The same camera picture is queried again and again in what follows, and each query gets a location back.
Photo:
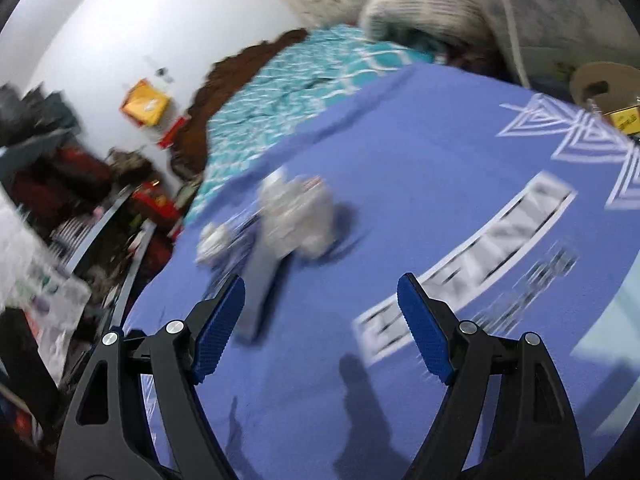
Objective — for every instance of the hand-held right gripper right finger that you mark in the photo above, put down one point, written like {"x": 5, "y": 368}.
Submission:
{"x": 422, "y": 330}

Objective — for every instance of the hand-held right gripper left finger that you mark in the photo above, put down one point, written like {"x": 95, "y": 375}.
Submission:
{"x": 220, "y": 330}

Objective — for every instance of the white plastic bag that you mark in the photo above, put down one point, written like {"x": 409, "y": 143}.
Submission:
{"x": 45, "y": 285}

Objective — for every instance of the blue printed tablecloth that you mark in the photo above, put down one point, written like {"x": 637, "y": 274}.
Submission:
{"x": 425, "y": 185}

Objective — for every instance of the red gift box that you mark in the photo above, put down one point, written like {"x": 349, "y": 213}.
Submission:
{"x": 152, "y": 199}

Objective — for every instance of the grey shelf unit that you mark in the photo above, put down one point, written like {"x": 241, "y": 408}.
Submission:
{"x": 95, "y": 240}

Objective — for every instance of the camouflage bag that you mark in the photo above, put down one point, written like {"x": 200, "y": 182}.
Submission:
{"x": 127, "y": 166}

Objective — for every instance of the brown fuzzy blanket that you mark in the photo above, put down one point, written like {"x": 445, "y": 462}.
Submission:
{"x": 200, "y": 110}

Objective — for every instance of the red clothes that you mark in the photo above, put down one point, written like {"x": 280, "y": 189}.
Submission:
{"x": 60, "y": 175}

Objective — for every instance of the teal patterned duvet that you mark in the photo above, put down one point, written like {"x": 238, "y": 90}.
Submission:
{"x": 280, "y": 90}

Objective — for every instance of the yellow box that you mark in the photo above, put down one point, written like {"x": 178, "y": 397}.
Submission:
{"x": 624, "y": 120}

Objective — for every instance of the beige patterned pillow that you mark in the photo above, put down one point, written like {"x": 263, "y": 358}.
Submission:
{"x": 425, "y": 5}

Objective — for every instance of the yellow and red wall calendar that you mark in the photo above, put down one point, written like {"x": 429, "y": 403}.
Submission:
{"x": 145, "y": 102}

